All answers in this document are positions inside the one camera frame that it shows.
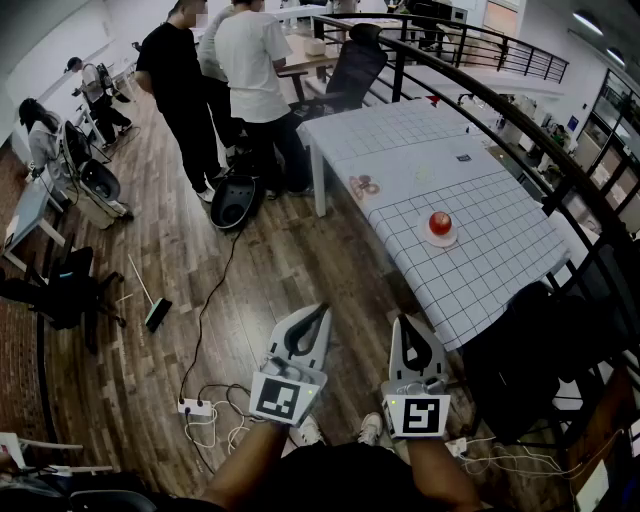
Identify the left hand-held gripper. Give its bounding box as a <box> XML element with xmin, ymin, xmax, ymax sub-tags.
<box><xmin>248</xmin><ymin>302</ymin><xmax>334</xmax><ymax>428</ymax></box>

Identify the person's left forearm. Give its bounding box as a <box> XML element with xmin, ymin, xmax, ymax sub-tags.
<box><xmin>199</xmin><ymin>418</ymin><xmax>297</xmax><ymax>511</ymax></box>

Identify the black cable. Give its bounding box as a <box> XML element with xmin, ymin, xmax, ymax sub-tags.
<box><xmin>178</xmin><ymin>223</ymin><xmax>247</xmax><ymax>402</ymax></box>

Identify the black swivel chair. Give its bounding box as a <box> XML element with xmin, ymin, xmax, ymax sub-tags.
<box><xmin>0</xmin><ymin>246</ymin><xmax>127</xmax><ymax>355</ymax></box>

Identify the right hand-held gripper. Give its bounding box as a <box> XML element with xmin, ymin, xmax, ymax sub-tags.
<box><xmin>380</xmin><ymin>313</ymin><xmax>451</xmax><ymax>440</ymax></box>

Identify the person's left white shoe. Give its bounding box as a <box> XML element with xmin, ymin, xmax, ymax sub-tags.
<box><xmin>289</xmin><ymin>414</ymin><xmax>326</xmax><ymax>449</ymax></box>

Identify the white desk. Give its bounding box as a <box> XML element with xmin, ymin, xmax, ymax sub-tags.
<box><xmin>1</xmin><ymin>173</ymin><xmax>67</xmax><ymax>272</ymax></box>

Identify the white plate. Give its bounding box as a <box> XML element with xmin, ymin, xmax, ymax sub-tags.
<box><xmin>417</xmin><ymin>212</ymin><xmax>459</xmax><ymax>249</ymax></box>

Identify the black round shell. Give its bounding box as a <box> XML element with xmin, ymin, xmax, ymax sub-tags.
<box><xmin>209</xmin><ymin>173</ymin><xmax>262</xmax><ymax>231</ymax></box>

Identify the person's right forearm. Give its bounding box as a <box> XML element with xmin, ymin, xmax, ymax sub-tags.
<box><xmin>405</xmin><ymin>435</ymin><xmax>485</xmax><ymax>511</ymax></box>

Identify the black mesh office chair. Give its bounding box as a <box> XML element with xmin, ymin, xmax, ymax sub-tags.
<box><xmin>305</xmin><ymin>22</ymin><xmax>390</xmax><ymax>115</ymax></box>

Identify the person's black shirt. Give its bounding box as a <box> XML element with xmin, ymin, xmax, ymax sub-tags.
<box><xmin>214</xmin><ymin>442</ymin><xmax>451</xmax><ymax>512</ymax></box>

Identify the white metal frame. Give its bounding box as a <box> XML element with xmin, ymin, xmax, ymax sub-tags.
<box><xmin>0</xmin><ymin>431</ymin><xmax>114</xmax><ymax>476</ymax></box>

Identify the black metal railing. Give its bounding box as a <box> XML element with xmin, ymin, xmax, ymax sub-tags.
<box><xmin>310</xmin><ymin>12</ymin><xmax>640</xmax><ymax>381</ymax></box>

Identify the white cable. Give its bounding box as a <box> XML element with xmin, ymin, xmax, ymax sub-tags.
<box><xmin>183</xmin><ymin>403</ymin><xmax>252</xmax><ymax>455</ymax></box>
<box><xmin>458</xmin><ymin>433</ymin><xmax>627</xmax><ymax>482</ymax></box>

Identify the green broom with pale handle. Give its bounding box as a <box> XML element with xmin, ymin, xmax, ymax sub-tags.
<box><xmin>126</xmin><ymin>253</ymin><xmax>174</xmax><ymax>335</ymax></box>

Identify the doughnut picture sticker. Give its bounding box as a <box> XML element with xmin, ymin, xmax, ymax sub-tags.
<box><xmin>348</xmin><ymin>173</ymin><xmax>382</xmax><ymax>202</ymax></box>

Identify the person's right white shoe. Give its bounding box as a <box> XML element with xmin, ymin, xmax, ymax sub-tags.
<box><xmin>357</xmin><ymin>412</ymin><xmax>384</xmax><ymax>446</ymax></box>

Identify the white table with grid cloth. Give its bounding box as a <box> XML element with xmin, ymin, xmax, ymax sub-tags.
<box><xmin>297</xmin><ymin>98</ymin><xmax>572</xmax><ymax>352</ymax></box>

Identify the wooden table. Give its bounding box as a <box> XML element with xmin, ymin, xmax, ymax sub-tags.
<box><xmin>275</xmin><ymin>33</ymin><xmax>352</xmax><ymax>104</ymax></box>

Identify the person's white shoe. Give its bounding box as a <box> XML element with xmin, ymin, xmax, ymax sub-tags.
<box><xmin>289</xmin><ymin>414</ymin><xmax>326</xmax><ymax>449</ymax></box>
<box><xmin>357</xmin><ymin>412</ymin><xmax>384</xmax><ymax>446</ymax></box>

